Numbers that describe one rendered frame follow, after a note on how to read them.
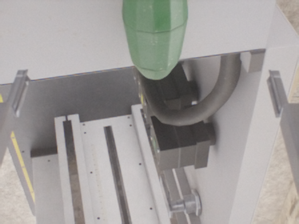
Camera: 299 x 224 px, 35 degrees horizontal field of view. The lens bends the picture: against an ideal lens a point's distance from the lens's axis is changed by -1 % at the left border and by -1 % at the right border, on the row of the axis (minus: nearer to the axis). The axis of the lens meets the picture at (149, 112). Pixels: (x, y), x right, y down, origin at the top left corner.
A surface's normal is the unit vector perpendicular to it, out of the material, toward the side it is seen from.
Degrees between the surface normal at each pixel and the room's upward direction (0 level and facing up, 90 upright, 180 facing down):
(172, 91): 90
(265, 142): 0
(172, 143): 90
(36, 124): 0
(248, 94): 90
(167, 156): 0
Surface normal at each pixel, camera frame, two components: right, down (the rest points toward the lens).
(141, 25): -0.31, 0.57
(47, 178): 0.00, -0.68
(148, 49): -0.31, 0.73
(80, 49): 0.21, 0.72
